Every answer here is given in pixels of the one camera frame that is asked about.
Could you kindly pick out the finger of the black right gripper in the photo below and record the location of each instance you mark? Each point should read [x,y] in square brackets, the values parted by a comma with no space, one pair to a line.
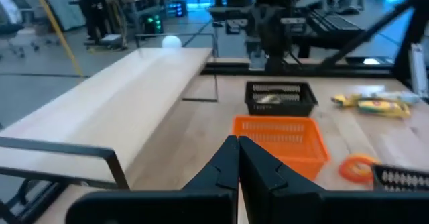
[277,29]
[269,29]

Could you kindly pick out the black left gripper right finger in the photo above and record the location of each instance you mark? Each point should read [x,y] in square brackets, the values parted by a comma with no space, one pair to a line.
[268,190]

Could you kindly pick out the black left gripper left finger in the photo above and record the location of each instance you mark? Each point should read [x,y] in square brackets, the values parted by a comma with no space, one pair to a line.
[214,183]

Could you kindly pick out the orange slotted plastic basket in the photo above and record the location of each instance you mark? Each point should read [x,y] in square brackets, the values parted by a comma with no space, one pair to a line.
[311,157]

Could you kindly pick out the black slotted plastic basket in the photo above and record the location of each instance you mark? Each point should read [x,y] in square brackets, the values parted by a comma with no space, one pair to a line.
[281,111]
[402,167]

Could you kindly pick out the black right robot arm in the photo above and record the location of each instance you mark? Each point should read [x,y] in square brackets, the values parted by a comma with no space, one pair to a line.
[275,61]

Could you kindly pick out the black side desk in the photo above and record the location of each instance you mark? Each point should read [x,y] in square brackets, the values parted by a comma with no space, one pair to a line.
[221,13]

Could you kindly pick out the white globe desk lamp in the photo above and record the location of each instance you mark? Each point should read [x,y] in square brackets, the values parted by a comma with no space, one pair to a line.
[171,42]

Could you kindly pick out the cluttered background work desk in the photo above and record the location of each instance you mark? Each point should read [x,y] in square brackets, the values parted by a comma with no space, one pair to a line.
[100,9]

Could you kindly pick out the grey office chair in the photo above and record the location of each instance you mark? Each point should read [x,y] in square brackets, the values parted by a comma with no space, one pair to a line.
[10,29]

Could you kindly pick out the black keyboard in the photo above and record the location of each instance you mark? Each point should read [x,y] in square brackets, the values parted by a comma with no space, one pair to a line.
[335,24]

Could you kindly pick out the computer tower green lights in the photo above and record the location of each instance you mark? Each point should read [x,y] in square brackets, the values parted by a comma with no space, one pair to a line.
[153,23]

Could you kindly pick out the grey partition board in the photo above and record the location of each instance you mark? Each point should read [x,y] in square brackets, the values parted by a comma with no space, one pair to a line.
[63,6]

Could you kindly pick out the wooden shelf riser black frame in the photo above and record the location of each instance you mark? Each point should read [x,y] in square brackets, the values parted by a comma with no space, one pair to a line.
[100,110]

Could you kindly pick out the silver bracket bar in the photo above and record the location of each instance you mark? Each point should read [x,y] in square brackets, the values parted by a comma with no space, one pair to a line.
[419,73]

